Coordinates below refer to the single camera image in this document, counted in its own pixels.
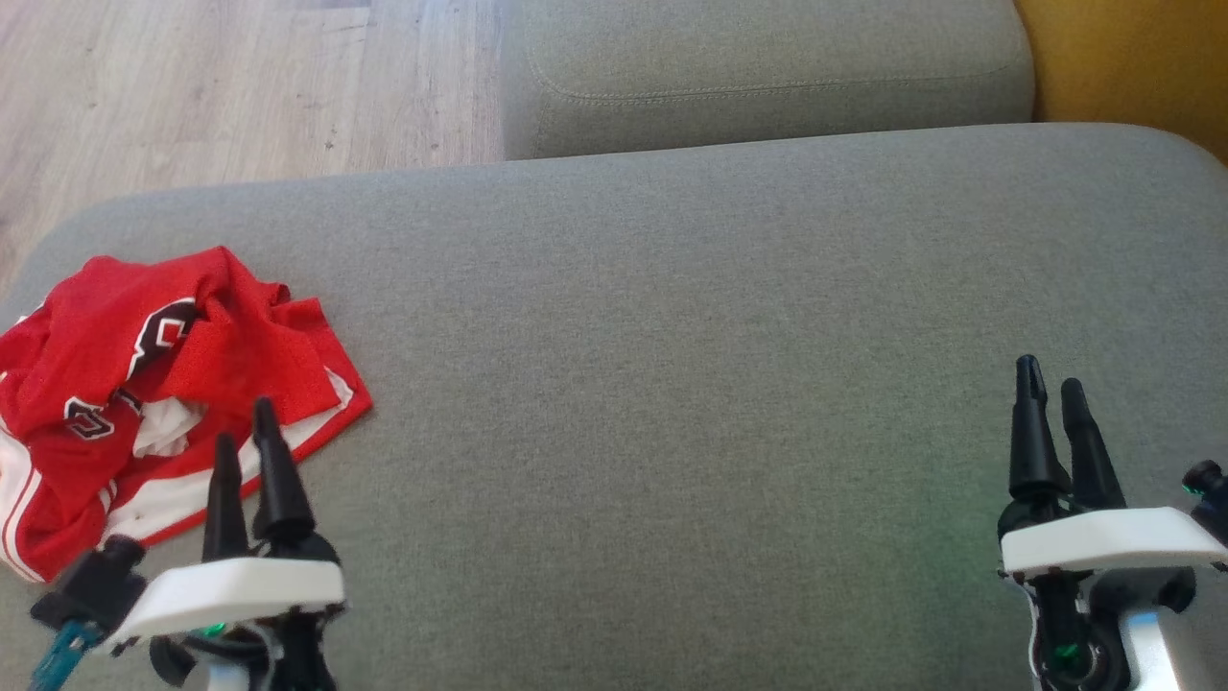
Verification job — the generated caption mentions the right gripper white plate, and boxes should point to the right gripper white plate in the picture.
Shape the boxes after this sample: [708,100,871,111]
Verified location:
[998,355,1228,583]

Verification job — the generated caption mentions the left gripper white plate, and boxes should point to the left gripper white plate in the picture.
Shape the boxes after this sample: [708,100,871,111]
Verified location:
[104,396,346,646]

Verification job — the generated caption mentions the red shorts with white stripe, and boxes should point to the red shorts with white stripe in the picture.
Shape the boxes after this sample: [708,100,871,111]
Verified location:
[96,247,374,550]

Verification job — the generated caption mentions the red jersey with white sleeves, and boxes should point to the red jersey with white sleeves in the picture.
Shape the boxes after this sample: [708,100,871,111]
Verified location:
[0,254,241,584]

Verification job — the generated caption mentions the large grey sofa seat cushion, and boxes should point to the large grey sofa seat cushion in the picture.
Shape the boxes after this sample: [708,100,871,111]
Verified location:
[0,123,1228,691]

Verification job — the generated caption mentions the yellow furniture panel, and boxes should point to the yellow furniture panel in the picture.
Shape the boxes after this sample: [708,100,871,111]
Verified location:
[1015,0,1228,164]

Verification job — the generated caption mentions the small grey sofa cushion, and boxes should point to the small grey sofa cushion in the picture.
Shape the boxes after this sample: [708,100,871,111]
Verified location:
[499,0,1037,161]

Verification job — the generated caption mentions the left black cable teal plug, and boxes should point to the left black cable teal plug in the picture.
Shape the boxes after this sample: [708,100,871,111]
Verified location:
[27,619,99,691]

